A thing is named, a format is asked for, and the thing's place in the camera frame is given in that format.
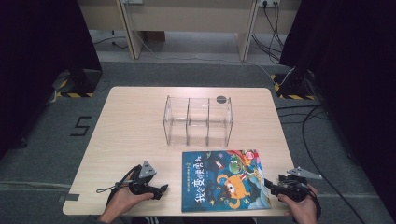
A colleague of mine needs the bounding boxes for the grey tape strip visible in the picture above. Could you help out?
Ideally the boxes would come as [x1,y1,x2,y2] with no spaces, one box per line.
[58,193,81,203]

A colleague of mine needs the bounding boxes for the thin black floor cable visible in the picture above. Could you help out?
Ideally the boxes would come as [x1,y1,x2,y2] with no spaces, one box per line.
[92,30,129,50]

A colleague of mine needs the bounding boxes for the black hanging cable bundle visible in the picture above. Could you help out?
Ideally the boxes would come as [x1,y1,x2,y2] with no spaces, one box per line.
[250,1,286,63]

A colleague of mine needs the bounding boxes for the clear acrylic divided organizer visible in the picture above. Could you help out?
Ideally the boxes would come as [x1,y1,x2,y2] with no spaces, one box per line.
[163,94,233,148]

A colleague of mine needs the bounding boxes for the black curtain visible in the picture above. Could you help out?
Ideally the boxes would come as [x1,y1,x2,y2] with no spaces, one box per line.
[0,0,104,161]
[279,0,396,216]

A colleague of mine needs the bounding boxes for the grey lanyard cord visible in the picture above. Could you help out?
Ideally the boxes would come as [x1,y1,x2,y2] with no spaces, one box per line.
[95,181,132,194]

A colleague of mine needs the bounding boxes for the person's left hand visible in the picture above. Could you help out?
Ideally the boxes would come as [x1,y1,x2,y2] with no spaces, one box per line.
[106,172,155,218]

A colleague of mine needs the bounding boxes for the blue illustrated children's book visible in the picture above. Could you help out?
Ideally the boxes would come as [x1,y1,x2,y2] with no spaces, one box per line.
[181,148,272,214]

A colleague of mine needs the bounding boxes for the white wall socket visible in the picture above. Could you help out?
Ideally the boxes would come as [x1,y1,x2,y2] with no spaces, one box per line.
[258,0,281,8]

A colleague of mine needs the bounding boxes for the person's dark striped pants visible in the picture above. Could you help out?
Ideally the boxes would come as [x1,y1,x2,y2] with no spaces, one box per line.
[130,216,257,224]

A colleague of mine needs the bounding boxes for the beige wooden desk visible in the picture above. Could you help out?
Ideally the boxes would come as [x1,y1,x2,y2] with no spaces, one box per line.
[78,0,302,62]

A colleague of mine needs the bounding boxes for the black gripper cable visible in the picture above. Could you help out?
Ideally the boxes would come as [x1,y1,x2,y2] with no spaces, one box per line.
[304,182,322,222]

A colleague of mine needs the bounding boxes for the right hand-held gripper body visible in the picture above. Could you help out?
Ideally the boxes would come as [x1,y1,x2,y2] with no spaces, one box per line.
[277,166,323,203]

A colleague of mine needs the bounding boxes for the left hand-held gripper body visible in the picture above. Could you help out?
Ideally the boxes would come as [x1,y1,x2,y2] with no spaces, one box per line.
[127,161,158,197]

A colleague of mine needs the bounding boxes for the black stand base hazard tape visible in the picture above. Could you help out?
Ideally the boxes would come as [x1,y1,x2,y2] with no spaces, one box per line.
[51,68,104,99]
[270,66,318,102]

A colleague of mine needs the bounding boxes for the black floor cable bundle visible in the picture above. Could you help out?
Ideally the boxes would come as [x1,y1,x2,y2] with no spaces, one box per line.
[276,104,367,224]

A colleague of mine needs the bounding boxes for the person's right hand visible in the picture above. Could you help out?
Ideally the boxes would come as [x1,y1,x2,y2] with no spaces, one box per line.
[277,184,319,224]

